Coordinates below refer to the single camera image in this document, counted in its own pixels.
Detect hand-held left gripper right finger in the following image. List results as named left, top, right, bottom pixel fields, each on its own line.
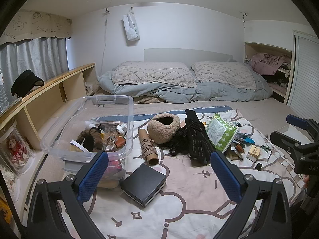
left=210, top=151, right=292, bottom=239

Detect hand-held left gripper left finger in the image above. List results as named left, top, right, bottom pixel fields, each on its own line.
left=27, top=151, right=109, bottom=239

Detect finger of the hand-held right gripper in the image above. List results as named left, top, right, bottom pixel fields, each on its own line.
left=270, top=130, right=303, bottom=153
left=286, top=114, right=312, bottom=130

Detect yellow tissue pack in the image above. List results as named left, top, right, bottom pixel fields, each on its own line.
left=247, top=146, right=262, bottom=160

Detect clear plastic storage bin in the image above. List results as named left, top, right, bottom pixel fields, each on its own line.
left=40, top=95, right=134, bottom=188

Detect white rimmed round tub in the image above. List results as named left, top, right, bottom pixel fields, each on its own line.
left=70, top=140, right=88, bottom=152

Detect brown fur earmuffs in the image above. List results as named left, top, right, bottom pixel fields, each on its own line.
left=76, top=129, right=105, bottom=152

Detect white louvered closet door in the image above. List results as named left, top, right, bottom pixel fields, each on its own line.
left=285, top=30, right=319, bottom=122

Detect black knit glove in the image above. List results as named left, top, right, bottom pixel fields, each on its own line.
left=184, top=109, right=216, bottom=165

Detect bundle of rubber bands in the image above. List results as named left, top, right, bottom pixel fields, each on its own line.
left=103, top=127, right=119, bottom=145

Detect green wet wipes pack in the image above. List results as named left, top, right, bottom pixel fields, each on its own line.
left=206, top=113, right=238, bottom=153

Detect flat black box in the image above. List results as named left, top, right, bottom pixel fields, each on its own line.
left=120, top=164, right=167, bottom=208

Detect black wig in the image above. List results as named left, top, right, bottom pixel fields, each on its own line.
left=159, top=127, right=192, bottom=156

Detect cardboard tube with stocking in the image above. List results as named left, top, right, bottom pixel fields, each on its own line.
left=138, top=129, right=159, bottom=165

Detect pile of pink clothes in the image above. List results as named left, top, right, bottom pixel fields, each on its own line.
left=249, top=53, right=291, bottom=76

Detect beige fuzzy hat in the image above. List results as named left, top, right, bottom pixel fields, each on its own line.
left=147, top=113, right=181, bottom=144

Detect doll in clear case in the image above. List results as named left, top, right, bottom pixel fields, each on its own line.
left=0, top=126, right=35, bottom=176

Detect white plush doll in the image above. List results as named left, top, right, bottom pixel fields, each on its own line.
left=0, top=163, right=19, bottom=200

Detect beige textured pillow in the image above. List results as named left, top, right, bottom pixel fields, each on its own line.
left=191, top=61, right=258, bottom=90
left=111, top=61, right=198, bottom=88

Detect grey duvet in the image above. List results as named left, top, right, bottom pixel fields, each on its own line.
left=97, top=70, right=273, bottom=104

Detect yellow packet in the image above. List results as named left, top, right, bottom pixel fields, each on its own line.
left=0, top=197, right=13, bottom=227

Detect wooden bedside shelf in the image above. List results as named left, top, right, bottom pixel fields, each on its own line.
left=0, top=63, right=99, bottom=152

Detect black visor cap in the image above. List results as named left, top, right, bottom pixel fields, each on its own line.
left=10, top=70, right=45, bottom=97

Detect clear water bottle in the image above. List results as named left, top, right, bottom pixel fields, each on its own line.
left=0, top=70, right=9, bottom=114

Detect grey headboard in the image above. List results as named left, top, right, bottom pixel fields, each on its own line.
left=144, top=48, right=235, bottom=63

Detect grey curtain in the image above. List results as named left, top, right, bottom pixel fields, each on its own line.
left=0, top=37, right=69, bottom=80

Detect white paper bag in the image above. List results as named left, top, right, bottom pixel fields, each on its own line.
left=123, top=7, right=140, bottom=41

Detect beige cartoon valance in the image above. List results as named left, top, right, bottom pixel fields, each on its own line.
left=0, top=10, right=73, bottom=46

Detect wall niche shelf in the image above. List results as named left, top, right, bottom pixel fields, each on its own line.
left=244, top=42, right=294, bottom=104

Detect white wall cable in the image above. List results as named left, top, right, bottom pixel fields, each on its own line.
left=102, top=7, right=110, bottom=76

